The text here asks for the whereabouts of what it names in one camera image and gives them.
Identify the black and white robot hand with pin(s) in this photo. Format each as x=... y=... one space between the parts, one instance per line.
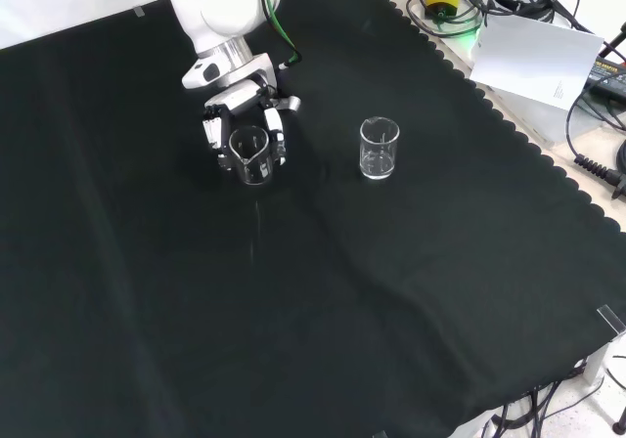
x=235 y=98

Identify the clear glass beaker white graduations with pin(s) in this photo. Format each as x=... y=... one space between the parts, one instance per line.
x=250 y=159

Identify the small clear glass beaker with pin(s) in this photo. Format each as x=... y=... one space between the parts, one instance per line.
x=379 y=150

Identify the grey tape strip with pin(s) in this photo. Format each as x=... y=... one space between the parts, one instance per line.
x=611 y=319
x=139 y=12

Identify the black bench cloth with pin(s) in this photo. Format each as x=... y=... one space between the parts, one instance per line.
x=313 y=286

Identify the pale board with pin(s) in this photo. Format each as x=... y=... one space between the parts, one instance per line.
x=533 y=59

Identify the black power adapter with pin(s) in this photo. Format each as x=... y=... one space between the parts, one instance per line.
x=609 y=74

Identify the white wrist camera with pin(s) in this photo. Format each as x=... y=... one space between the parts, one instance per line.
x=203 y=72

